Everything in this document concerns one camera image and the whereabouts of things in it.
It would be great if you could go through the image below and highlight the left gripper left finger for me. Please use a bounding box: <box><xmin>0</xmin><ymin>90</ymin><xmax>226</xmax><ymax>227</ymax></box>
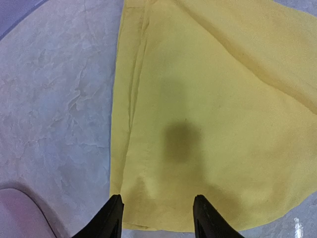
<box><xmin>73</xmin><ymin>194</ymin><xmax>123</xmax><ymax>238</ymax></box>

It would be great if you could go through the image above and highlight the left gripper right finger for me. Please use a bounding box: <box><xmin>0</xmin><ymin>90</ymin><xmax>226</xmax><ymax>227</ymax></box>
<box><xmin>193</xmin><ymin>195</ymin><xmax>239</xmax><ymax>238</ymax></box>

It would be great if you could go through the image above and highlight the yellow garment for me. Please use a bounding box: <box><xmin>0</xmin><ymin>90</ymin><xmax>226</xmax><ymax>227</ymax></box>
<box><xmin>110</xmin><ymin>0</ymin><xmax>317</xmax><ymax>232</ymax></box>

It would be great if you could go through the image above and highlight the white plastic laundry basket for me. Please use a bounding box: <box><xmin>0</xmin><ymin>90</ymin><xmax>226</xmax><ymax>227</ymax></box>
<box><xmin>0</xmin><ymin>188</ymin><xmax>55</xmax><ymax>238</ymax></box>

